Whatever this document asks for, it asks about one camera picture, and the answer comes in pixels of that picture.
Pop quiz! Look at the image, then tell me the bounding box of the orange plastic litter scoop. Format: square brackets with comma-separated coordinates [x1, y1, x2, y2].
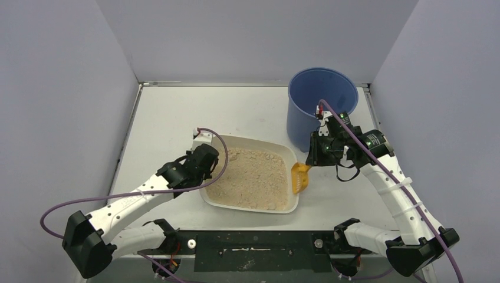
[291, 162, 311, 195]

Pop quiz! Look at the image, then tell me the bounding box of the white plastic litter tray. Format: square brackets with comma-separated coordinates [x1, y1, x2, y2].
[199, 135, 299, 214]

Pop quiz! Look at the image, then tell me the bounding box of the blue plastic bucket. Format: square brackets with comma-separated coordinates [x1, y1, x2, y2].
[286, 67, 358, 152]

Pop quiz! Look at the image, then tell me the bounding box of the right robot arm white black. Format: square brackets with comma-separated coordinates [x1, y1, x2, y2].
[305, 110, 460, 277]

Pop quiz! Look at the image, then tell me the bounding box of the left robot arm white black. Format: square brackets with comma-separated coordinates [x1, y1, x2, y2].
[62, 144, 219, 279]

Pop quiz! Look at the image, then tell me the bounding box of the beige cat litter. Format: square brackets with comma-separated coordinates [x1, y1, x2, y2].
[206, 147, 288, 210]

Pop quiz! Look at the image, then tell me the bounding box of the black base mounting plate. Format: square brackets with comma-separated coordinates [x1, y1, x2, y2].
[151, 229, 372, 274]

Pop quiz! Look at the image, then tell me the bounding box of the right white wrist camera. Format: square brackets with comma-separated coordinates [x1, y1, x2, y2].
[315, 107, 332, 137]

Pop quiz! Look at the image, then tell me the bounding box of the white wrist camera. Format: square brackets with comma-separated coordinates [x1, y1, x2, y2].
[193, 129, 213, 144]
[315, 107, 332, 137]

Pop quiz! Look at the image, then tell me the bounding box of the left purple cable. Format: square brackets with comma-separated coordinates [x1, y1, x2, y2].
[40, 127, 229, 240]

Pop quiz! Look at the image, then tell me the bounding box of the purple cable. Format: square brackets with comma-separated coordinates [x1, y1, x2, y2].
[318, 98, 466, 283]
[40, 127, 229, 240]

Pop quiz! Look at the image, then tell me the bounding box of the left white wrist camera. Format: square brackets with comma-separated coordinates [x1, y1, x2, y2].
[193, 129, 213, 144]

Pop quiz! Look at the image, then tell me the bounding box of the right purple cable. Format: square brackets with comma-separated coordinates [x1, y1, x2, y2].
[318, 98, 466, 283]

